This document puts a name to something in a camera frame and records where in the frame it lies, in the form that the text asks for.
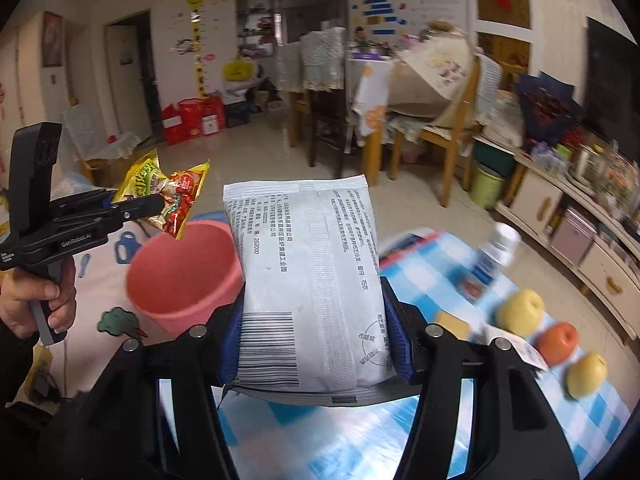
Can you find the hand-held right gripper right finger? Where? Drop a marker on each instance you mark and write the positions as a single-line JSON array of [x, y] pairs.
[[402, 345]]

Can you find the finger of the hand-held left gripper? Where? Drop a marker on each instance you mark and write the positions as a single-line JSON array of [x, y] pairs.
[[140, 207], [85, 200]]

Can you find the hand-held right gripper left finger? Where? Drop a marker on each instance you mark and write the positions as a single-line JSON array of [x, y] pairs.
[[230, 355]]

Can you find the red yellow snack packet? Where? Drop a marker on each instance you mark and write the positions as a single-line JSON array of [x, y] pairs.
[[175, 195]]

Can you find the pink plastic bucket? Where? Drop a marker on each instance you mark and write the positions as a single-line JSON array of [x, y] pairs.
[[185, 270]]

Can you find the grey white snack packet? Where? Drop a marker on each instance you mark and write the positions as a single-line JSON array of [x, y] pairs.
[[310, 270]]

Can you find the person's left forearm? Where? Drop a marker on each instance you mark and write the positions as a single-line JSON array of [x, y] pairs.
[[12, 360]]

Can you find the green trash bin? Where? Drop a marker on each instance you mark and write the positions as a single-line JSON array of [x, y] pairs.
[[487, 187]]

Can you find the person's left hand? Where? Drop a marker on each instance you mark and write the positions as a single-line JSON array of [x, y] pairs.
[[20, 300]]

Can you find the light blue lace cloth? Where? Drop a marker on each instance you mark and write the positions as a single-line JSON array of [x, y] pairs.
[[75, 182]]

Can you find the yellow card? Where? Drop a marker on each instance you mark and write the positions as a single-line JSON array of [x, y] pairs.
[[450, 324]]

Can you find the wooden chair with lace cover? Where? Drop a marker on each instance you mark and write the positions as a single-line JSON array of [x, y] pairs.
[[85, 130]]

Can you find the red gift box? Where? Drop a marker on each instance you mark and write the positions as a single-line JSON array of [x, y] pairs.
[[172, 127], [214, 117], [192, 115]]

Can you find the blue white checkered tablecloth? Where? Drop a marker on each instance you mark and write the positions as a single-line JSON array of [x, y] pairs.
[[350, 440]]

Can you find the large yellow apple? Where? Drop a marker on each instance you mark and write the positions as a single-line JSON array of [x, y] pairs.
[[520, 312]]

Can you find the white paper tag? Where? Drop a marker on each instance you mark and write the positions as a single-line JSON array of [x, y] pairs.
[[525, 350]]

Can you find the white door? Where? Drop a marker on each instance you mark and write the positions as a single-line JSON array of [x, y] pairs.
[[127, 75]]

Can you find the dark blue paper bag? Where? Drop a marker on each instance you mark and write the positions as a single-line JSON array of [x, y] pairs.
[[237, 115]]

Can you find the framed picture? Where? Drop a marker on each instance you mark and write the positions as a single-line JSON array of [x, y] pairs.
[[52, 40]]

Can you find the white bottle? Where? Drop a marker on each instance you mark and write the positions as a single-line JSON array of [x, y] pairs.
[[500, 245]]

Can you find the red apple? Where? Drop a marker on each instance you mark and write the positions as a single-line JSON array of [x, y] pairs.
[[557, 345]]

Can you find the yellow bag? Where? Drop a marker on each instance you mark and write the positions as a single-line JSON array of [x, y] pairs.
[[239, 71]]

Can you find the small yellow apple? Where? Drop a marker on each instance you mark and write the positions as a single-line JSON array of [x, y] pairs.
[[586, 375]]

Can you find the wooden chair with quilted cover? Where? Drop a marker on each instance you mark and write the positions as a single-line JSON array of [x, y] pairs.
[[450, 160]]

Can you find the cream cabinet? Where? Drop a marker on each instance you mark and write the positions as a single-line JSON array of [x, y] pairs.
[[532, 205]]

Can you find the light wooden chair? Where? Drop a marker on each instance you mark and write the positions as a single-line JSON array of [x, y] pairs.
[[290, 67]]

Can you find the dark wooden chair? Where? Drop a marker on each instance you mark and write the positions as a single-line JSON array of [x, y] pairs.
[[325, 110]]

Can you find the green storage box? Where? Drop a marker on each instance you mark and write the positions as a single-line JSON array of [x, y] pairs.
[[492, 152]]

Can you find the giraffe height chart sticker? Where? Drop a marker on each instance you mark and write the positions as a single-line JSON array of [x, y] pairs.
[[196, 0]]

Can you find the display shelf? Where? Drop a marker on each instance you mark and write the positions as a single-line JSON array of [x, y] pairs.
[[255, 25]]

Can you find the white sack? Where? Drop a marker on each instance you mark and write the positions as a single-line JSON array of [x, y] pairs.
[[505, 115]]

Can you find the dining table with printed cloth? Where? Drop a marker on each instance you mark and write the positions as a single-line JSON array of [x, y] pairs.
[[372, 90]]

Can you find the cream cartoon cloth cover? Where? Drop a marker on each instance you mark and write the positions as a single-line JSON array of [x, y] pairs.
[[435, 65]]

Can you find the black wall board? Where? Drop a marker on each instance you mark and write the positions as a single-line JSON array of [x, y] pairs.
[[612, 80]]

